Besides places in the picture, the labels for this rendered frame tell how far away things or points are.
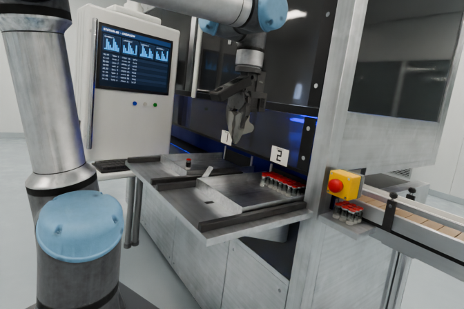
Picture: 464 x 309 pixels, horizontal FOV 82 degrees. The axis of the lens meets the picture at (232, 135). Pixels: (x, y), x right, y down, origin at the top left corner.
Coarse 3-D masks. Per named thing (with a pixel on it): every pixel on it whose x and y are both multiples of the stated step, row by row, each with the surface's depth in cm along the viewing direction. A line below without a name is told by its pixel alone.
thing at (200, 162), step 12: (168, 156) 124; (180, 156) 127; (192, 156) 131; (204, 156) 135; (216, 156) 140; (180, 168) 105; (192, 168) 117; (204, 168) 119; (216, 168) 109; (228, 168) 113; (240, 168) 117; (252, 168) 121
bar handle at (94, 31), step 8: (96, 24) 119; (96, 32) 120; (96, 40) 121; (96, 48) 121; (96, 56) 122; (88, 96) 124; (88, 104) 124; (88, 112) 125; (88, 120) 125; (88, 128) 126; (88, 136) 126; (88, 144) 127
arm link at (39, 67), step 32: (0, 0) 38; (32, 0) 39; (64, 0) 44; (32, 32) 41; (64, 32) 46; (32, 64) 42; (64, 64) 46; (32, 96) 43; (64, 96) 46; (32, 128) 45; (64, 128) 47; (32, 160) 47; (64, 160) 47; (32, 192) 46; (64, 192) 47
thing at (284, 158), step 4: (272, 148) 101; (276, 148) 100; (280, 148) 98; (272, 152) 101; (276, 152) 100; (284, 152) 96; (288, 152) 95; (272, 156) 101; (276, 156) 100; (284, 156) 96; (288, 156) 95; (272, 160) 101; (284, 160) 96; (280, 164) 98; (284, 164) 96
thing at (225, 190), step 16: (224, 176) 102; (240, 176) 106; (256, 176) 112; (208, 192) 88; (224, 192) 93; (240, 192) 95; (256, 192) 97; (272, 192) 99; (240, 208) 75; (256, 208) 78
